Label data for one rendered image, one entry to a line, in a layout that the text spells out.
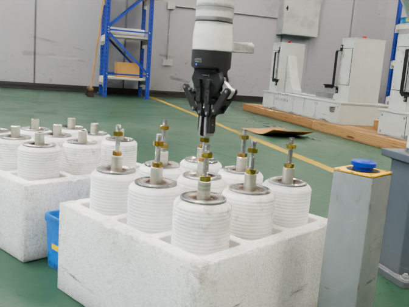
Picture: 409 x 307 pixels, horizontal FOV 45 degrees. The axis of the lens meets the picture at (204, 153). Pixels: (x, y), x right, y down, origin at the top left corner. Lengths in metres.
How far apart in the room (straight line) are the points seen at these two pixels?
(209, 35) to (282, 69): 4.68
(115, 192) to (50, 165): 0.30
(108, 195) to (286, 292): 0.37
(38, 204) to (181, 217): 0.48
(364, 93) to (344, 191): 3.59
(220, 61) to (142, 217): 0.31
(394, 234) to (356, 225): 0.44
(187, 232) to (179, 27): 6.75
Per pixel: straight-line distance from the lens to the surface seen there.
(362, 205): 0.83
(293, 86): 5.45
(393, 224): 1.27
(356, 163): 0.84
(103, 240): 0.91
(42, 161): 1.20
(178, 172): 1.02
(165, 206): 0.86
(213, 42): 0.91
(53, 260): 1.17
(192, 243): 0.78
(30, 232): 1.19
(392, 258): 1.28
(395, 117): 3.72
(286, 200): 0.95
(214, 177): 0.96
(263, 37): 7.88
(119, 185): 0.94
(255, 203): 0.86
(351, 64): 4.34
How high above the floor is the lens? 0.46
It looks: 10 degrees down
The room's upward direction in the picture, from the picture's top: 4 degrees clockwise
